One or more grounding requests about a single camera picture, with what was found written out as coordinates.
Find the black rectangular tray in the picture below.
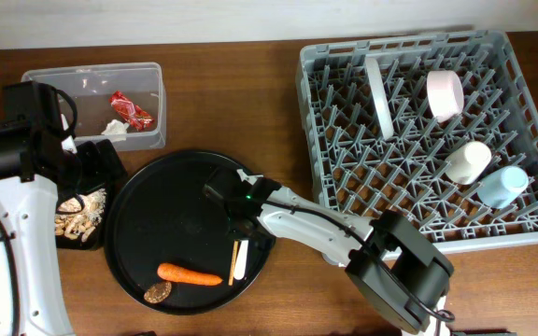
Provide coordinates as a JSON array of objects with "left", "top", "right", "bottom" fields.
[{"left": 53, "top": 139, "right": 128, "bottom": 252}]

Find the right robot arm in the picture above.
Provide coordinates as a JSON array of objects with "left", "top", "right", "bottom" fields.
[{"left": 203, "top": 168, "right": 455, "bottom": 335}]

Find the clear plastic bin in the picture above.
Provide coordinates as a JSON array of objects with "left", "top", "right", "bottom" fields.
[{"left": 21, "top": 63, "right": 167, "bottom": 152}]

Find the brown cookie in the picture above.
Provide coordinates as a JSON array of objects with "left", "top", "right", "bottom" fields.
[{"left": 144, "top": 281, "right": 172, "bottom": 304}]

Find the black round tray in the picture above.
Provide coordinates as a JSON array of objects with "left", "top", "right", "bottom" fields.
[{"left": 105, "top": 150, "right": 276, "bottom": 315}]

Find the orange carrot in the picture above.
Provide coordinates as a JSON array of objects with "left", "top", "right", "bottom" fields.
[{"left": 157, "top": 263, "right": 222, "bottom": 287}]

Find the pink bowl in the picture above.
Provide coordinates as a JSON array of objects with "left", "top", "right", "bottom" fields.
[{"left": 427, "top": 70, "right": 464, "bottom": 123}]

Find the white tissue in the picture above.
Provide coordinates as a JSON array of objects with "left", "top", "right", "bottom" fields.
[{"left": 101, "top": 119, "right": 130, "bottom": 143}]

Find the red snack wrapper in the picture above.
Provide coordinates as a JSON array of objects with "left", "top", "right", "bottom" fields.
[{"left": 109, "top": 91, "right": 155, "bottom": 132}]

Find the light blue cup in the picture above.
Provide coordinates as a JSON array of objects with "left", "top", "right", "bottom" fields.
[{"left": 477, "top": 166, "right": 529, "bottom": 208}]

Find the pile of food scraps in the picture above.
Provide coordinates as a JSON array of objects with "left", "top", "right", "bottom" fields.
[{"left": 54, "top": 189, "right": 107, "bottom": 245}]

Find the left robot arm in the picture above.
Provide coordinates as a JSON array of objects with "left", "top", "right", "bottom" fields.
[{"left": 0, "top": 81, "right": 126, "bottom": 335}]

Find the grey plate with food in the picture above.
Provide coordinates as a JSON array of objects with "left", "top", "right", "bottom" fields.
[{"left": 364, "top": 58, "right": 394, "bottom": 140}]

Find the white plastic fork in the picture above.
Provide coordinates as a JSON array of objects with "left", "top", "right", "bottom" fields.
[{"left": 234, "top": 240, "right": 248, "bottom": 280}]

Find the white cup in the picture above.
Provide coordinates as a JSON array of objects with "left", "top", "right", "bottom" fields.
[{"left": 446, "top": 141, "right": 492, "bottom": 185}]

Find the wooden chopstick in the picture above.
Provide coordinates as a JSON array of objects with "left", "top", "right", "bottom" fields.
[{"left": 228, "top": 240, "right": 239, "bottom": 287}]

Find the grey dishwasher rack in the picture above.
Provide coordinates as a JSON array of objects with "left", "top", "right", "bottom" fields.
[{"left": 295, "top": 31, "right": 538, "bottom": 254}]

